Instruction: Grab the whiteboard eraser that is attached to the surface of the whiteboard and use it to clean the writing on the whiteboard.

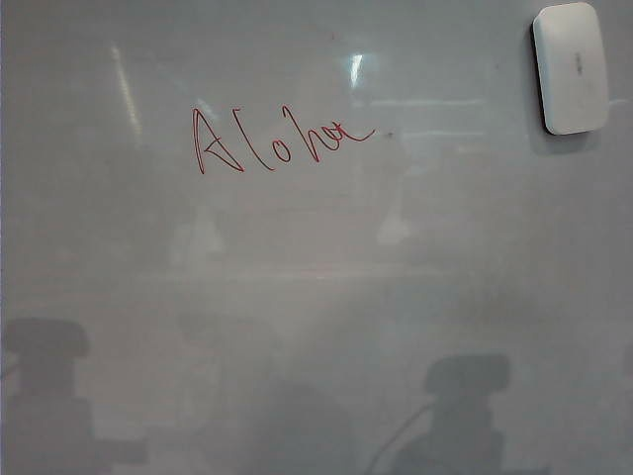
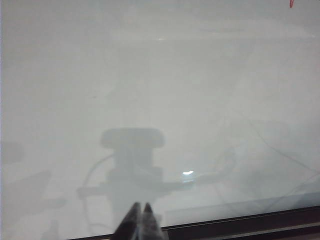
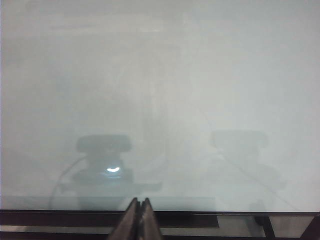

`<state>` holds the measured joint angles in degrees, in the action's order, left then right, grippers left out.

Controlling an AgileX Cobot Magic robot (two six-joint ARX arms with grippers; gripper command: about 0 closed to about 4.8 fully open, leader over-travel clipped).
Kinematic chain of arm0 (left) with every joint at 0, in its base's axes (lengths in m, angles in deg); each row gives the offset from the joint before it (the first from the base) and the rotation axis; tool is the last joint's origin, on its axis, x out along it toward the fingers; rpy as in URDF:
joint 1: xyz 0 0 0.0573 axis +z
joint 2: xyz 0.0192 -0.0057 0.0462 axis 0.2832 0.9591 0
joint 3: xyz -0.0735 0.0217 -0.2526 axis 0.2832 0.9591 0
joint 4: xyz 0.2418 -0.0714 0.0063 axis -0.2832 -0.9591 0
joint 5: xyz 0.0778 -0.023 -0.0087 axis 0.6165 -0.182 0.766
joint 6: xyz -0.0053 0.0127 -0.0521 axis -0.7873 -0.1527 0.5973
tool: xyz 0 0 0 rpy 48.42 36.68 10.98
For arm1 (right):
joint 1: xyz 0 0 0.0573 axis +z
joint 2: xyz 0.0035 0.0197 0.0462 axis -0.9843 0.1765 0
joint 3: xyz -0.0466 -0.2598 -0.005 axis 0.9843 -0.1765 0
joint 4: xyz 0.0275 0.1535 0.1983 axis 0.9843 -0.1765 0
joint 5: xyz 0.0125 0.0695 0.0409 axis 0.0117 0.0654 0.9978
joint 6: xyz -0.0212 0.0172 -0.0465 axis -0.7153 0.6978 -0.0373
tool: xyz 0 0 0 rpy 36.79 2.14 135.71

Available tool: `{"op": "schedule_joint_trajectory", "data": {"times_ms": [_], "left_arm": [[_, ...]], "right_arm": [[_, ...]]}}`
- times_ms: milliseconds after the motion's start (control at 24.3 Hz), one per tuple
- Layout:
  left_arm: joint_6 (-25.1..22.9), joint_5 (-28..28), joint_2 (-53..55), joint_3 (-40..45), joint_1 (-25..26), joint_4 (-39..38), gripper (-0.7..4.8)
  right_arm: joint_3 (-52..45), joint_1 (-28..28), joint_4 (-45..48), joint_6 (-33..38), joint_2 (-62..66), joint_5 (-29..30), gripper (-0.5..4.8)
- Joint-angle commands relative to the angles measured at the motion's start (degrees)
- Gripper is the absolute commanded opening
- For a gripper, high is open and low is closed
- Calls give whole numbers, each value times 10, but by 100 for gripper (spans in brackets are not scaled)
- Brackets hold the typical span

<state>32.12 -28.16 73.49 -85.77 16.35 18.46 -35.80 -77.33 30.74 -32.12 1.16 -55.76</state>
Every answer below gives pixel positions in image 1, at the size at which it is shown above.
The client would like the white rectangular whiteboard eraser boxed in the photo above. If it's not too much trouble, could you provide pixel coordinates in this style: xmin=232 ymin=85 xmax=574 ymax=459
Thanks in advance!
xmin=531 ymin=1 xmax=610 ymax=137

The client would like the grey glossy whiteboard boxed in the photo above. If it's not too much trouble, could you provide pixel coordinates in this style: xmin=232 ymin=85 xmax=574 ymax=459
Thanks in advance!
xmin=0 ymin=0 xmax=633 ymax=475

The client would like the red marker handwriting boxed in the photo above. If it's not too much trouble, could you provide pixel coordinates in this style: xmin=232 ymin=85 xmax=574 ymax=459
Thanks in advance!
xmin=191 ymin=104 xmax=376 ymax=177

